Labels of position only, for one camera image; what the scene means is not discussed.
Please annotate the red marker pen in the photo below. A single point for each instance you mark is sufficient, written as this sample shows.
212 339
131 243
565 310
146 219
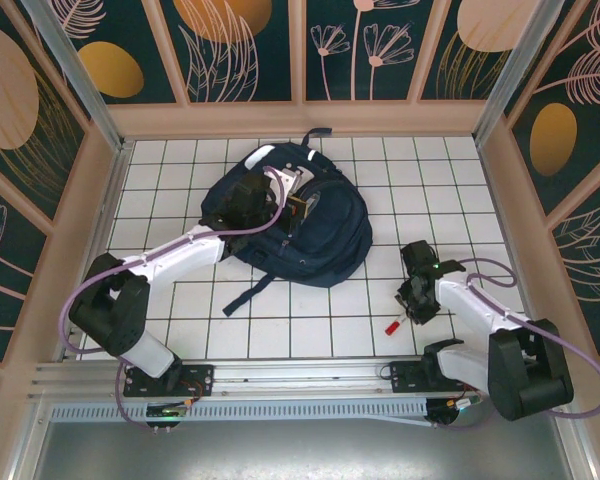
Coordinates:
392 329

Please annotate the navy blue backpack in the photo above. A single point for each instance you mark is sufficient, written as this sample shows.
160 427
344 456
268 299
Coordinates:
325 250

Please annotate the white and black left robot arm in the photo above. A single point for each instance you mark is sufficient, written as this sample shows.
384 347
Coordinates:
175 255

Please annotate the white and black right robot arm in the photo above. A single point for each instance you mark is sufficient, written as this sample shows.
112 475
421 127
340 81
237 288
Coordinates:
525 370

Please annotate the small circuit board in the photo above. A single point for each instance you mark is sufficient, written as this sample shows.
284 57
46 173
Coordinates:
464 404
166 412

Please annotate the grey metal sheet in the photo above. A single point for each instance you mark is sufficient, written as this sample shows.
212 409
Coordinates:
300 450

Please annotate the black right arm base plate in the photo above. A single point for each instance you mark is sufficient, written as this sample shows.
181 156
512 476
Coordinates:
402 377

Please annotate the aluminium mounting rail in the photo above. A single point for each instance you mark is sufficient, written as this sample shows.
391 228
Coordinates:
300 372

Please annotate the aluminium side rail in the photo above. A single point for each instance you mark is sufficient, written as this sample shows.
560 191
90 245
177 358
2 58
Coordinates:
487 170
97 250

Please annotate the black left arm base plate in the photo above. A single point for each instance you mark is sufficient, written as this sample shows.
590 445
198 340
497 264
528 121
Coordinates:
200 375

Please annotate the aluminium frame post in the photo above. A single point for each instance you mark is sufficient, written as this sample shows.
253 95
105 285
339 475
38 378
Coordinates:
75 65
517 65

